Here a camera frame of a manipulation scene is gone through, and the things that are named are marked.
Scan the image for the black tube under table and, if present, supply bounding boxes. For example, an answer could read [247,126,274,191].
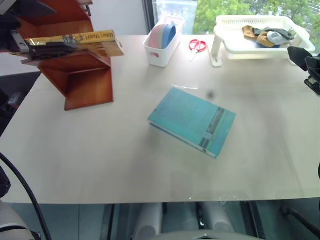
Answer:
[279,204,320,236]

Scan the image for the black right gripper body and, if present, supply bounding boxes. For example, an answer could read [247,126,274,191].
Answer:
[303,56,320,96]

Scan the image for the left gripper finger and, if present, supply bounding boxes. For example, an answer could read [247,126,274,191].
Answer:
[27,49,76,61]
[27,41,79,52]

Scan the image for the dark window frame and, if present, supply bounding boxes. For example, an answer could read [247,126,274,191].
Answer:
[142,0,157,36]

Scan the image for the light blue sock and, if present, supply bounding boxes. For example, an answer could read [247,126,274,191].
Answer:
[267,31,285,46]

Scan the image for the white plastic storage bin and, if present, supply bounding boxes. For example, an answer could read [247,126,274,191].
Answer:
[143,16,186,68]

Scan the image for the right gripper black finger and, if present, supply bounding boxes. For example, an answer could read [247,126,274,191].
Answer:
[287,46,314,72]

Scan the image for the grey rounded robot torso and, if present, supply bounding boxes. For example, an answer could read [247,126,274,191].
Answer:
[149,231,264,240]

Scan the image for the silver robot leg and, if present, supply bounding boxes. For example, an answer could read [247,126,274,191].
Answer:
[132,202,164,240]
[199,201,236,234]

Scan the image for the yellow book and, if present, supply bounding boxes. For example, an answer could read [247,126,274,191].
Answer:
[9,29,125,60]

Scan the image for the pink bowl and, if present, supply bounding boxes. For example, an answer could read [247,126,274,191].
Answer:
[149,24,168,49]

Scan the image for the orange sock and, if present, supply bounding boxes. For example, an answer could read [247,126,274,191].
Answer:
[257,32,276,48]

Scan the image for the brown sock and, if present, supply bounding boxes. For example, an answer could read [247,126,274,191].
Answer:
[241,25,256,40]

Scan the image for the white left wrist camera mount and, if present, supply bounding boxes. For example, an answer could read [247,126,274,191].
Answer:
[0,0,15,15]

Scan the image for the wooden bookshelf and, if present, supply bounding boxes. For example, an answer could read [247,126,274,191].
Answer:
[14,0,115,112]

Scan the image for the red handled scissors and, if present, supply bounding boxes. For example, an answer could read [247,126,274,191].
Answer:
[188,39,208,63]

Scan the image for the white plastic tray rack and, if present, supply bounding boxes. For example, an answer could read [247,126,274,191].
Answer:
[210,14,317,68]

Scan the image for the teal book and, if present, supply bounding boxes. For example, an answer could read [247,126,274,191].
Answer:
[147,86,237,159]

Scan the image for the blue bowl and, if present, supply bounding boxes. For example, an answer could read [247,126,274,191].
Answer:
[161,24,178,50]

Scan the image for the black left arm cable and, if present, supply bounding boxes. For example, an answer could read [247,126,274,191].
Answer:
[0,152,52,240]

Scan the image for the grey sock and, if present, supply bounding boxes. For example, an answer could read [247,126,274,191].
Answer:
[252,26,297,41]

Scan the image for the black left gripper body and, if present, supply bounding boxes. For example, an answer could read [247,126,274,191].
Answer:
[0,14,31,55]

